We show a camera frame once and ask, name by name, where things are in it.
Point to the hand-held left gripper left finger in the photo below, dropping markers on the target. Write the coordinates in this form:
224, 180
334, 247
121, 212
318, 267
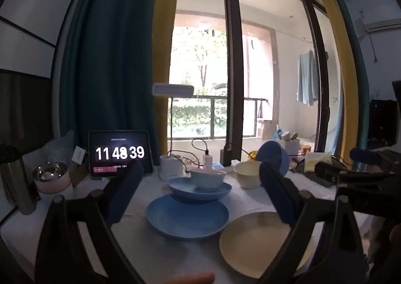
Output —
125, 190

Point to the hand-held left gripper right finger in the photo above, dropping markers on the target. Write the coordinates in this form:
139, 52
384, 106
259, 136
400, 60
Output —
275, 190

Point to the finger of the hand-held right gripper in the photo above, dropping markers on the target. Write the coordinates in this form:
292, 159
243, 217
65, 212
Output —
329, 174
365, 155

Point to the cream bowl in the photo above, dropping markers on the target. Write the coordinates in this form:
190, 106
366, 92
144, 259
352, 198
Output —
247, 177

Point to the blue bowl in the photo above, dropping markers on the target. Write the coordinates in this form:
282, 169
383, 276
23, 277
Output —
272, 152

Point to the cream plate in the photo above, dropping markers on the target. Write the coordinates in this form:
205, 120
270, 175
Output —
250, 240

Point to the deep blue plate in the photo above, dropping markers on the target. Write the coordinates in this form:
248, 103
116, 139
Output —
181, 189

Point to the large blue plate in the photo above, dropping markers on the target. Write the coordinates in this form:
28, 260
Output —
184, 219

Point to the white bowl with pink inside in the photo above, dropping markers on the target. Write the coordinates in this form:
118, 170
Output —
208, 182

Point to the person's left hand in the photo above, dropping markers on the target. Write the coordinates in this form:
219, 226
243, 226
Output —
194, 279

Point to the yellow tissue pack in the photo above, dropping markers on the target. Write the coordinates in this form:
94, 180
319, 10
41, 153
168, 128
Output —
316, 162

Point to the orange jar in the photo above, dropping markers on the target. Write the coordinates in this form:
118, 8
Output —
304, 149

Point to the black tablet with clock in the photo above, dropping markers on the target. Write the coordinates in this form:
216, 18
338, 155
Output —
119, 152

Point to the dark cabinet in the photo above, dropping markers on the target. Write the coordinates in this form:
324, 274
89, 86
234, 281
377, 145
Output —
382, 121

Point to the small yellow object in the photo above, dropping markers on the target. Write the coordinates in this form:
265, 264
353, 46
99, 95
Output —
253, 155

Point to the white perforated basket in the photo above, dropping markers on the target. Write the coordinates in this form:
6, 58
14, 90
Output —
289, 146

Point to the blue plastic package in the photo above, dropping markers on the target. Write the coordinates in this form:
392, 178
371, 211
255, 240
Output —
278, 133

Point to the small white card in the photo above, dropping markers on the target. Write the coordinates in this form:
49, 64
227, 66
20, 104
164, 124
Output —
79, 154

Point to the black power adapter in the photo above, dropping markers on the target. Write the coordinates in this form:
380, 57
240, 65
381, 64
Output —
226, 157

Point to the white power strip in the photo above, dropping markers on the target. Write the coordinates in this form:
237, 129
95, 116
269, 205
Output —
219, 167

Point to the balcony cardboard box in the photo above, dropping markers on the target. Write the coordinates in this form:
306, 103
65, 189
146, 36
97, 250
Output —
266, 129

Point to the teal curtain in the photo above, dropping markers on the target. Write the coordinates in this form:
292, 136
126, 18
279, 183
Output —
109, 68
358, 83

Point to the white charger plug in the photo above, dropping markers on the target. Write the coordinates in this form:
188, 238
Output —
207, 161

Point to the pastel steel-lined bowl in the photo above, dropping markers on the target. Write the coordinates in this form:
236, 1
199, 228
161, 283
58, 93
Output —
51, 182

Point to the clear plastic bag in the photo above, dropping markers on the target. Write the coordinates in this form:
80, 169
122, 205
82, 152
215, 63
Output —
59, 149

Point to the white textured tablecloth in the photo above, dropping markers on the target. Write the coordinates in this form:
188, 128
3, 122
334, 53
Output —
175, 259

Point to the yellow curtain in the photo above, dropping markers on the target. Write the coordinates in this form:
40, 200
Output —
163, 52
338, 68

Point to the light blue hanging towel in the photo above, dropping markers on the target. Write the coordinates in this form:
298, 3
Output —
307, 80

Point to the balcony railing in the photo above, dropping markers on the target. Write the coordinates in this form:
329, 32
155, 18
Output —
213, 115

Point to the steel thermos bottle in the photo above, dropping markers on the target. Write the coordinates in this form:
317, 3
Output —
15, 183

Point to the white desk lamp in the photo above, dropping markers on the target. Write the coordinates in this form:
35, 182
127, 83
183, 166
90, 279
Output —
171, 90

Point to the white air conditioner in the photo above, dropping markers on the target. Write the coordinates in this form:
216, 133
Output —
382, 25

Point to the dark door frame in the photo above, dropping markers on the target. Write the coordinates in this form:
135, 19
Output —
233, 68

